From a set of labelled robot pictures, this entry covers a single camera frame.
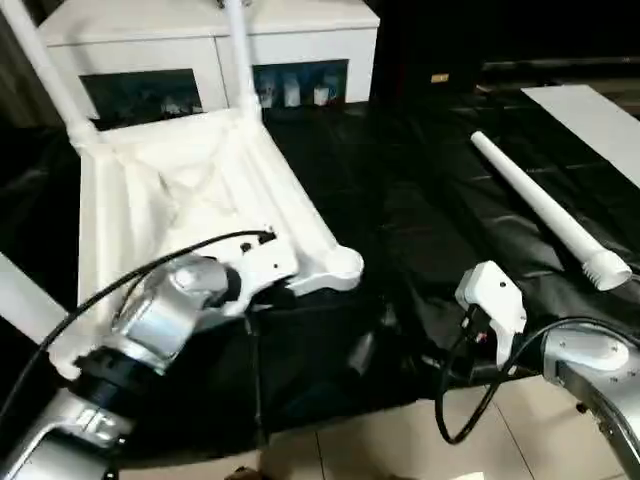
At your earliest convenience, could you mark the flat white board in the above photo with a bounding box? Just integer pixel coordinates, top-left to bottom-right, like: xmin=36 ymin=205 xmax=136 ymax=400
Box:
xmin=519 ymin=84 xmax=640 ymax=190

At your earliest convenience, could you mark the dark left robot foot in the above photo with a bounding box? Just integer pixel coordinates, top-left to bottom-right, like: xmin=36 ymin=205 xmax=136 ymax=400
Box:
xmin=223 ymin=464 xmax=269 ymax=480

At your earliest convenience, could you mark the grey curtain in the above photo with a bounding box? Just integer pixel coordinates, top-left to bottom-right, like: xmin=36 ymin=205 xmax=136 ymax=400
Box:
xmin=0 ymin=19 xmax=54 ymax=126

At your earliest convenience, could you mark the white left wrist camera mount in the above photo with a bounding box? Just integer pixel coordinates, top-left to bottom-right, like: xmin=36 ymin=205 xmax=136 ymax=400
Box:
xmin=218 ymin=231 xmax=302 ymax=320

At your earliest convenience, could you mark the white cabinet with openings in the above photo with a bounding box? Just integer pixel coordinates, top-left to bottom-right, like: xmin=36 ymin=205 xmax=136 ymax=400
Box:
xmin=35 ymin=0 xmax=380 ymax=122

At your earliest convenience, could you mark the white plastic table top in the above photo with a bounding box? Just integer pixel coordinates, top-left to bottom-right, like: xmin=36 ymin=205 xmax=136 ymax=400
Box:
xmin=47 ymin=106 xmax=367 ymax=380

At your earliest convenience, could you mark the black work mat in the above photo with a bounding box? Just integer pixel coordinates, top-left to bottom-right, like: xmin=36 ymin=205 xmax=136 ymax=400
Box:
xmin=0 ymin=97 xmax=640 ymax=459

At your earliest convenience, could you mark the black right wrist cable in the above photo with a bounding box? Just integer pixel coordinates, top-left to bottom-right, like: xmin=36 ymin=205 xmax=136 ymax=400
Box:
xmin=433 ymin=315 xmax=640 ymax=447

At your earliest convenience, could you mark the white plastic table leg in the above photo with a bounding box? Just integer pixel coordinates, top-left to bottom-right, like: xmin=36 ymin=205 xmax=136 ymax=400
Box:
xmin=0 ymin=251 xmax=70 ymax=347
xmin=0 ymin=0 xmax=100 ymax=152
xmin=469 ymin=129 xmax=635 ymax=293
xmin=221 ymin=0 xmax=265 ymax=120

